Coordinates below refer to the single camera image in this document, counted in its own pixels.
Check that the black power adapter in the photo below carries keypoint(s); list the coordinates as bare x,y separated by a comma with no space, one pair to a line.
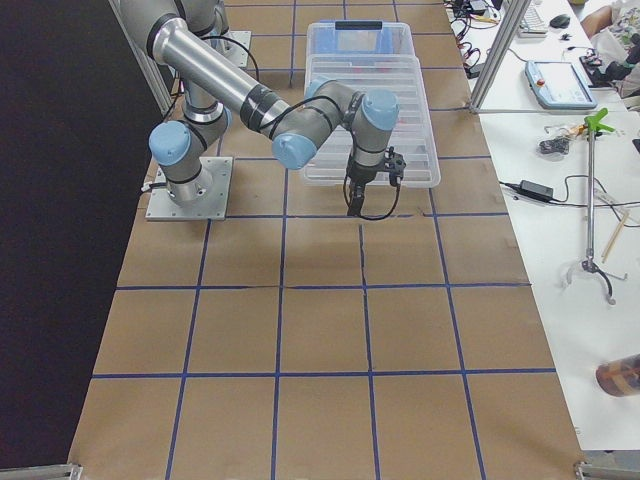
536,191

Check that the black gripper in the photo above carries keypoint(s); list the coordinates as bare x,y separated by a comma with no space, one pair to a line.
361,176

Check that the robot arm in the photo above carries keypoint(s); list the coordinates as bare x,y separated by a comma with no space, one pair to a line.
217,33
173,33

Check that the black box latch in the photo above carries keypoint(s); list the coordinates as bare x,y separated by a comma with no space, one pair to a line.
358,25

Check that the brown cylindrical can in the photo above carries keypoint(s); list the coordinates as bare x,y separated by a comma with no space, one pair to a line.
620,377

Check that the aluminium frame post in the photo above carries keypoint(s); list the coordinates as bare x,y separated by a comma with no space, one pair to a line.
506,32

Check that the green handled reach grabber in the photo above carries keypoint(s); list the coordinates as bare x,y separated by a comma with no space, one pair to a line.
594,123

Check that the black computer mouse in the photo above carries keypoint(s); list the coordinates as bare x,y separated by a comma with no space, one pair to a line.
561,21

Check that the clear plastic storage box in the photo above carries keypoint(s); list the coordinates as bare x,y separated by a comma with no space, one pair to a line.
394,38

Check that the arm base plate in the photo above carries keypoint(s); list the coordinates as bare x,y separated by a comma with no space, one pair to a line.
205,197
235,46

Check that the blue teach pendant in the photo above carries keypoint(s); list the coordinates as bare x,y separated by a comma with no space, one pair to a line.
559,86

